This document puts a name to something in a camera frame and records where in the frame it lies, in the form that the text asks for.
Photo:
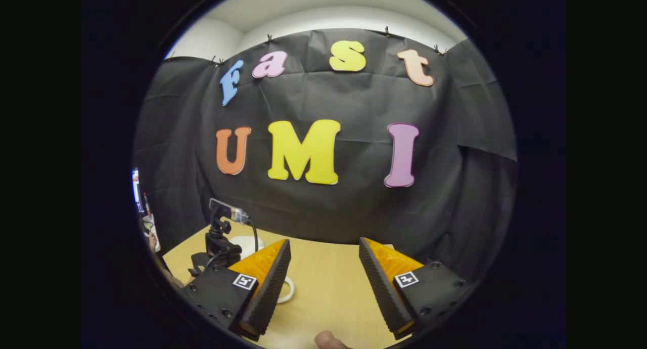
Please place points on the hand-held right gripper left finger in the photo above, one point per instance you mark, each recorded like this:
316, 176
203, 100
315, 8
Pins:
270, 288

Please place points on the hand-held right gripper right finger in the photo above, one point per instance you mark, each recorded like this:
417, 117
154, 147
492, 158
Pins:
379, 288

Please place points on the white suitcase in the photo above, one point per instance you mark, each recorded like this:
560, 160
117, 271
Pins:
247, 245

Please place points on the white side table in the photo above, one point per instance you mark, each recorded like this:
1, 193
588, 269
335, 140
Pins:
154, 227

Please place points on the red capped drink bottle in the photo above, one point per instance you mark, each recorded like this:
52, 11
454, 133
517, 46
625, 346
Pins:
146, 203

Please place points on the blue white wall banner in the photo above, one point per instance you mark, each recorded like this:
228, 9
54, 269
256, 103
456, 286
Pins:
137, 189

